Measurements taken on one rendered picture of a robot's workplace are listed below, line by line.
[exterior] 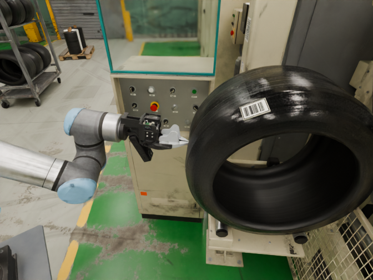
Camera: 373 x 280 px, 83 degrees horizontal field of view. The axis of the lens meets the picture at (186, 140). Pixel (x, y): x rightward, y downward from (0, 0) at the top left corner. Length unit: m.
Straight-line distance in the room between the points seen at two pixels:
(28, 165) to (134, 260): 1.31
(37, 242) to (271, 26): 1.40
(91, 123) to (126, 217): 1.45
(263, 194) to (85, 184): 0.70
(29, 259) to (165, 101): 1.02
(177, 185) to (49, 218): 1.23
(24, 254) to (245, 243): 1.03
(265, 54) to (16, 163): 0.82
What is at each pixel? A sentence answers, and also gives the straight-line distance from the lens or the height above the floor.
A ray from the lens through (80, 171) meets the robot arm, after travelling 0.67.
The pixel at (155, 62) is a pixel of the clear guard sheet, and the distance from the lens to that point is 1.15.
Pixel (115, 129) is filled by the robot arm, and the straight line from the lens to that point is 0.66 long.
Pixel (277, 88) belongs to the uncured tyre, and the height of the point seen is 1.44.
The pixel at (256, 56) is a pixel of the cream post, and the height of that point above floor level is 1.43.
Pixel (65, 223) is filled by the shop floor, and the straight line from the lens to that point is 2.20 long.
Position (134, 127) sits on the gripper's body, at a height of 1.29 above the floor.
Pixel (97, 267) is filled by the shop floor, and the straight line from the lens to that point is 1.88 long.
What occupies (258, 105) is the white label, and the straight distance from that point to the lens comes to 0.51.
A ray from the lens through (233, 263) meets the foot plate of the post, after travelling 1.80.
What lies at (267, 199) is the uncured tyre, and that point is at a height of 0.91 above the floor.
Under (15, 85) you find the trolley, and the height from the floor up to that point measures 0.38.
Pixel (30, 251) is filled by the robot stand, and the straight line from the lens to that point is 1.37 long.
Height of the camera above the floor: 1.63
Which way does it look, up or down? 35 degrees down
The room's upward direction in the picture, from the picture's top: straight up
